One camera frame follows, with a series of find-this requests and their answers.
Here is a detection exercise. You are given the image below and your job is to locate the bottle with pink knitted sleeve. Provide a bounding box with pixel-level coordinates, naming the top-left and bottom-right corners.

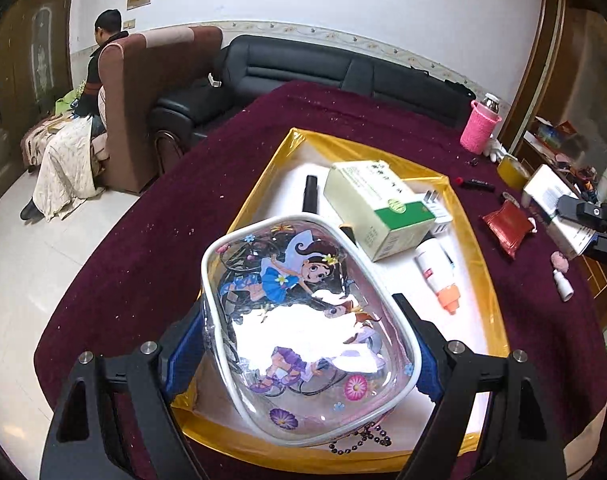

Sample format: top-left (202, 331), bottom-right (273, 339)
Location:
top-left (459, 92), bottom-right (503, 156)

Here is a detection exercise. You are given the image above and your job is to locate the white glove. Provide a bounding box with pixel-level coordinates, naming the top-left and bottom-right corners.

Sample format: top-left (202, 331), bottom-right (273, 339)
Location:
top-left (483, 137), bottom-right (507, 163)

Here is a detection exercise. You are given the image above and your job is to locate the white plug charger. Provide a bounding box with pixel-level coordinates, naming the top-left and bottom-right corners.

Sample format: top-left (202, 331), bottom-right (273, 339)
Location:
top-left (418, 189), bottom-right (454, 238)

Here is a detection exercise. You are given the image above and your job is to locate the wooden glass door cabinet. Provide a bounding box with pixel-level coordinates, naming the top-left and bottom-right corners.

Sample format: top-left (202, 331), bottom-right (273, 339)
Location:
top-left (0, 0), bottom-right (79, 211)

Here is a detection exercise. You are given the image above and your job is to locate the black marker with blue tip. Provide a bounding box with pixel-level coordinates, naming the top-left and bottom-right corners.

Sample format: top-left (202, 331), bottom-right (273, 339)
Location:
top-left (303, 175), bottom-right (319, 216)

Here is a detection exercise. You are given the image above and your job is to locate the brown packing tape roll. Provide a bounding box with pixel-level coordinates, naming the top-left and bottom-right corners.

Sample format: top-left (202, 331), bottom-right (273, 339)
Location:
top-left (497, 154), bottom-right (531, 191)

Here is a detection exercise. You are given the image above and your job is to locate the brown armchair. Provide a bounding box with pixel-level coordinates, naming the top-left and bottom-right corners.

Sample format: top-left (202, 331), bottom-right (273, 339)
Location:
top-left (96, 25), bottom-right (223, 195)

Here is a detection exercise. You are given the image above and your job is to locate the white blanket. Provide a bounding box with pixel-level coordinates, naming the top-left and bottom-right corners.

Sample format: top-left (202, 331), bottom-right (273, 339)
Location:
top-left (32, 115), bottom-right (102, 222)

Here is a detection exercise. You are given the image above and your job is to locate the floral bedding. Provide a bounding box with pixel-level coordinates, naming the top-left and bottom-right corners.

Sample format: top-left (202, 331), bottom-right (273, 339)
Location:
top-left (21, 110), bottom-right (84, 171)

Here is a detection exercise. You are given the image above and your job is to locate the shiny red pouch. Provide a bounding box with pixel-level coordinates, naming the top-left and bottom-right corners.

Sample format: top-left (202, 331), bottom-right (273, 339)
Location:
top-left (482, 199), bottom-right (537, 261)

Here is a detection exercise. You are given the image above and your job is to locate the white bottle with orange cap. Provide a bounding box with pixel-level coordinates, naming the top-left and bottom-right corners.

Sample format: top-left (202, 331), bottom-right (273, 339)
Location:
top-left (414, 237), bottom-right (459, 316)

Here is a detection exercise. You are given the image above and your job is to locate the clear cartoon zip pouch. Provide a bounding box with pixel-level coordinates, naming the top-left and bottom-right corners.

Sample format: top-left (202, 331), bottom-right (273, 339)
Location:
top-left (201, 214), bottom-right (423, 456)

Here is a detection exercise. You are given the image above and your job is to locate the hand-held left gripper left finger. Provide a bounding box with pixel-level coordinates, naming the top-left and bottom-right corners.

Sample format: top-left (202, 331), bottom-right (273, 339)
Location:
top-left (40, 295), bottom-right (205, 480)

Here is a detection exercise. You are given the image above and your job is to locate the small white dropper bottle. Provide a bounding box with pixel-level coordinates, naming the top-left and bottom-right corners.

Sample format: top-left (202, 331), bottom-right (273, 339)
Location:
top-left (553, 269), bottom-right (575, 303)

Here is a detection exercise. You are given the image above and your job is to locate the black marker with red end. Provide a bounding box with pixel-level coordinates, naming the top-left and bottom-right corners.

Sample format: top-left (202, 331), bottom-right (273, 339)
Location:
top-left (453, 176), bottom-right (495, 192)

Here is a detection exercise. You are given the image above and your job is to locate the pile of small clutter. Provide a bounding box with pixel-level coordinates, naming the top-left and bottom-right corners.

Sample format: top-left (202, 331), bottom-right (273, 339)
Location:
top-left (553, 152), bottom-right (607, 201)

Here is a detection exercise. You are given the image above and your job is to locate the gold rimmed tray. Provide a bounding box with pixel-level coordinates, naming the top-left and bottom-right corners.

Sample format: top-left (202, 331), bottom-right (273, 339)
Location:
top-left (171, 127), bottom-right (509, 473)

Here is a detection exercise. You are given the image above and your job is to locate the wooden door frame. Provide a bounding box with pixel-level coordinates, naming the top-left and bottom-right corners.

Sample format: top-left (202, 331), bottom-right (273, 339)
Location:
top-left (498, 0), bottom-right (569, 151)

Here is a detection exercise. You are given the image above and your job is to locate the beige green medicine box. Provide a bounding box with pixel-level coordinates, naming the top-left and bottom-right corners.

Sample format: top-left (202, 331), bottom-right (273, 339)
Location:
top-left (323, 159), bottom-right (437, 263)

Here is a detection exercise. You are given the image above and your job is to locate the black leather sofa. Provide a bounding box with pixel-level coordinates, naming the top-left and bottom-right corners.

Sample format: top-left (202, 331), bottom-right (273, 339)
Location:
top-left (151, 35), bottom-right (477, 173)

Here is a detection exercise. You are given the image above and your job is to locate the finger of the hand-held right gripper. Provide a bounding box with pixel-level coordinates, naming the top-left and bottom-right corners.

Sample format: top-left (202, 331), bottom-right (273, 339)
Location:
top-left (557, 194), bottom-right (607, 233)
top-left (581, 237), bottom-right (607, 267)

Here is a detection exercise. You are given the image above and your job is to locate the burgundy tablecloth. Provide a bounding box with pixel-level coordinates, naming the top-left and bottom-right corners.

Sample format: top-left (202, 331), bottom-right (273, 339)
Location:
top-left (34, 80), bottom-right (607, 480)

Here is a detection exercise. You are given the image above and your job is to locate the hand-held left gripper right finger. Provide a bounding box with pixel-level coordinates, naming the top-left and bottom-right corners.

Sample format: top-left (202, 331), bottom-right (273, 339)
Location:
top-left (392, 292), bottom-right (567, 480)

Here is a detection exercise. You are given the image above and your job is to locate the blue green carton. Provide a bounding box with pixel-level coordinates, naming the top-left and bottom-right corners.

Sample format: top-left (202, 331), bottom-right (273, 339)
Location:
top-left (533, 120), bottom-right (579, 148)

